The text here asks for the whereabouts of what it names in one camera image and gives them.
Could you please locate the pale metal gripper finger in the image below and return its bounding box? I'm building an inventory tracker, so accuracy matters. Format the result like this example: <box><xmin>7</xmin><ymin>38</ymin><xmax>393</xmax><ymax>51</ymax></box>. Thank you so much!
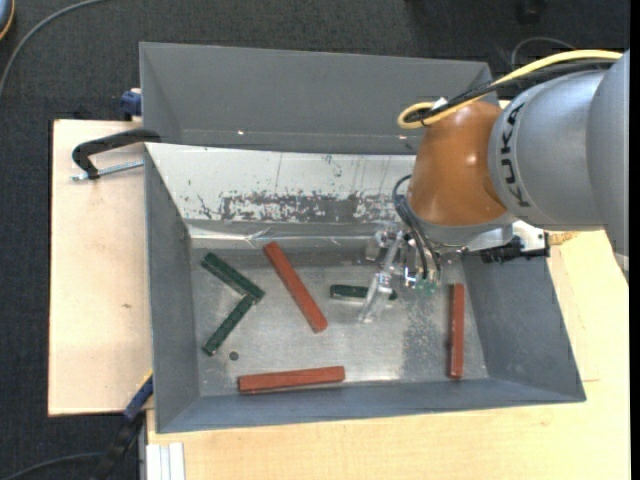
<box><xmin>358</xmin><ymin>271</ymin><xmax>397</xmax><ymax>324</ymax></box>
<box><xmin>372</xmin><ymin>229</ymin><xmax>404</xmax><ymax>276</ymax></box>

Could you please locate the black cylinder on white bracket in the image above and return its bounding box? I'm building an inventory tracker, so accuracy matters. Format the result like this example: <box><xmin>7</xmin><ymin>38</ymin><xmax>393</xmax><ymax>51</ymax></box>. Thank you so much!
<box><xmin>461</xmin><ymin>220</ymin><xmax>552</xmax><ymax>265</ymax></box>

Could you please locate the dark green flat block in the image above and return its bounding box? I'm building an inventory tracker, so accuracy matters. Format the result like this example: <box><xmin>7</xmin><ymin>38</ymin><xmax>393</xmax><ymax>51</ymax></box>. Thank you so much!
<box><xmin>329</xmin><ymin>284</ymin><xmax>399</xmax><ymax>302</ymax></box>
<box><xmin>200</xmin><ymin>252</ymin><xmax>266</xmax><ymax>302</ymax></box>
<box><xmin>200</xmin><ymin>294</ymin><xmax>257</xmax><ymax>357</ymax></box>

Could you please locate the pale wood flat board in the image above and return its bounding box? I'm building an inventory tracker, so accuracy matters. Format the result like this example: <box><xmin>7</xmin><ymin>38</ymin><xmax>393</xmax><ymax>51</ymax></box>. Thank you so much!
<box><xmin>47</xmin><ymin>119</ymin><xmax>155</xmax><ymax>417</ymax></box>

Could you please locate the grey metal bin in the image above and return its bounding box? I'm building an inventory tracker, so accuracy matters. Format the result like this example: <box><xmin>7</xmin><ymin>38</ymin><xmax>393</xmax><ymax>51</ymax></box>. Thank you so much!
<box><xmin>138</xmin><ymin>41</ymin><xmax>587</xmax><ymax>434</ymax></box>

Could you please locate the red-brown flat block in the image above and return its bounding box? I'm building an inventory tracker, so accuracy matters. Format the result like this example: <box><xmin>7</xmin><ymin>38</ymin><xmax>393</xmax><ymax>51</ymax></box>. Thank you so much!
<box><xmin>262</xmin><ymin>240</ymin><xmax>330</xmax><ymax>335</ymax></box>
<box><xmin>445</xmin><ymin>282</ymin><xmax>467</xmax><ymax>381</ymax></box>
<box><xmin>236</xmin><ymin>365</ymin><xmax>347</xmax><ymax>395</ymax></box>

